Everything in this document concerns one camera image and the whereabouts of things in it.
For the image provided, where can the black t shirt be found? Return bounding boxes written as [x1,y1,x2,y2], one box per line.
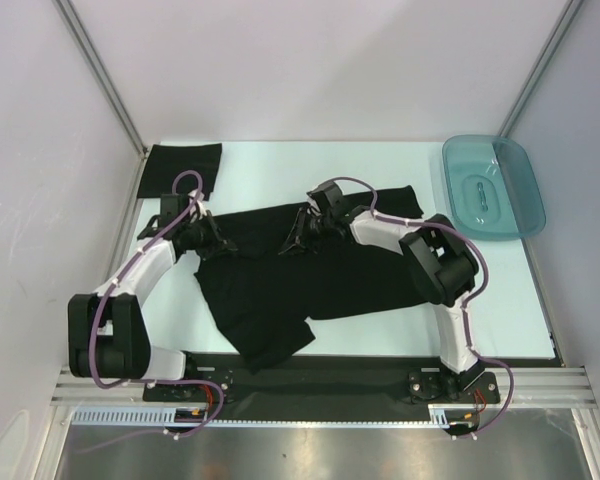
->
[136,143,223,199]
[195,204,425,374]

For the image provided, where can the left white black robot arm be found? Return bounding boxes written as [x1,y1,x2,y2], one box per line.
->
[67,190,237,400]

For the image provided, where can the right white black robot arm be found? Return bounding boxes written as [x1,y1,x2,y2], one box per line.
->
[279,177,486,401]

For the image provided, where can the folded black t shirt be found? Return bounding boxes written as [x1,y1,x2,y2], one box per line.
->
[136,143,223,199]

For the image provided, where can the teal transparent plastic bin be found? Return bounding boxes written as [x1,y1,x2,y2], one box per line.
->
[442,134,546,241]

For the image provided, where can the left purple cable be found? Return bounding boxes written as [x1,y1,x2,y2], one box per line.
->
[74,171,225,451]

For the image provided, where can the purple cable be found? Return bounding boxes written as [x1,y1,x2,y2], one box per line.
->
[322,177,515,441]
[74,171,225,451]

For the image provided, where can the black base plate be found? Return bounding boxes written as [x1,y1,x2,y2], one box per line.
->
[139,352,564,421]

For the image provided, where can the white slotted cable duct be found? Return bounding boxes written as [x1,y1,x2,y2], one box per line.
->
[72,407,208,428]

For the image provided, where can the left aluminium corner post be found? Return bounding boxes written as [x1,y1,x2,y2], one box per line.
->
[52,0,148,158]

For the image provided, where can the aluminium corner post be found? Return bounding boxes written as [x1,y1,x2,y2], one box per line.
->
[498,0,586,137]
[52,0,148,158]

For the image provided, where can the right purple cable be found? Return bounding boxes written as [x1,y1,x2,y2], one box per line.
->
[322,177,515,441]

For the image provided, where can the aluminium frame rail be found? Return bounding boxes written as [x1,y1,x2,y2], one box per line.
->
[51,367,597,409]

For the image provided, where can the right aluminium corner post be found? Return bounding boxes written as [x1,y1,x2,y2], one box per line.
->
[498,0,586,137]

